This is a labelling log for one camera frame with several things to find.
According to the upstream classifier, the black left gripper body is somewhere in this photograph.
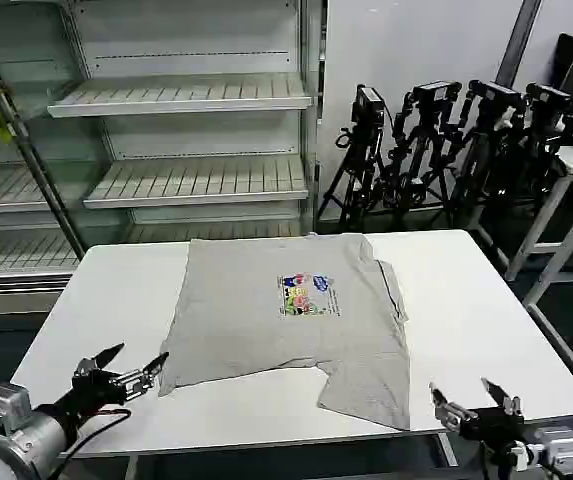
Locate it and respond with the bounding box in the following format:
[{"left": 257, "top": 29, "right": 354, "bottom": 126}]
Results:
[{"left": 33, "top": 368, "right": 128, "bottom": 445}]

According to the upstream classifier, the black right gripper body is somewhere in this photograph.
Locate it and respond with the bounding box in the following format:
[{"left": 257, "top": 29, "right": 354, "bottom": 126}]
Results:
[{"left": 458, "top": 406, "right": 538, "bottom": 447}]

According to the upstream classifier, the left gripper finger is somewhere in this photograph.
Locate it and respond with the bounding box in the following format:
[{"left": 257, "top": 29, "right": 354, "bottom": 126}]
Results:
[
  {"left": 109, "top": 351, "right": 171, "bottom": 402},
  {"left": 73, "top": 342, "right": 126, "bottom": 378}
]

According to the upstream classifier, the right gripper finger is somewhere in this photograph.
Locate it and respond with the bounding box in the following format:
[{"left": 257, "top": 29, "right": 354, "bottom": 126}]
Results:
[
  {"left": 480, "top": 377, "right": 524, "bottom": 417},
  {"left": 428, "top": 382, "right": 471, "bottom": 432}
]

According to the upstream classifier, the grey printed t-shirt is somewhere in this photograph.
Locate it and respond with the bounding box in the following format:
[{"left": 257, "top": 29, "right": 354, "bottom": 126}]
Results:
[{"left": 158, "top": 233, "right": 413, "bottom": 432}]

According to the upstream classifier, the glass-sided display shelf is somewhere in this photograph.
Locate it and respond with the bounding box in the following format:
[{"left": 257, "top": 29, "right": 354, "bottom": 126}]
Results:
[{"left": 0, "top": 0, "right": 132, "bottom": 317}]

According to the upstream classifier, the white open display shelf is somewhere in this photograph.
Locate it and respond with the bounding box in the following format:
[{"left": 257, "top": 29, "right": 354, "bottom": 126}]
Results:
[{"left": 46, "top": 0, "right": 328, "bottom": 242}]

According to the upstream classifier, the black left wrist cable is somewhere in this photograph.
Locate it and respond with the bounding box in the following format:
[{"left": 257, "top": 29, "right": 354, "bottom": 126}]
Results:
[{"left": 45, "top": 406, "right": 133, "bottom": 480}]

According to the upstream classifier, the grey table frame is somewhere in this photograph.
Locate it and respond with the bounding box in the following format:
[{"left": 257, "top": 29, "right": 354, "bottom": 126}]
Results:
[{"left": 123, "top": 430, "right": 463, "bottom": 480}]

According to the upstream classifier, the black camera tripod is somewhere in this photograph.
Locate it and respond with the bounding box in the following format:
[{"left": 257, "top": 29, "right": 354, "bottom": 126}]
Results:
[
  {"left": 453, "top": 78, "right": 526, "bottom": 241},
  {"left": 518, "top": 82, "right": 573, "bottom": 216},
  {"left": 314, "top": 83, "right": 393, "bottom": 234},
  {"left": 389, "top": 80, "right": 463, "bottom": 232}
]

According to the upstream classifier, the grey wall column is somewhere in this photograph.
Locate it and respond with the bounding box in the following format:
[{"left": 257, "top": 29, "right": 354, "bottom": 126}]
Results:
[{"left": 494, "top": 0, "right": 543, "bottom": 92}]

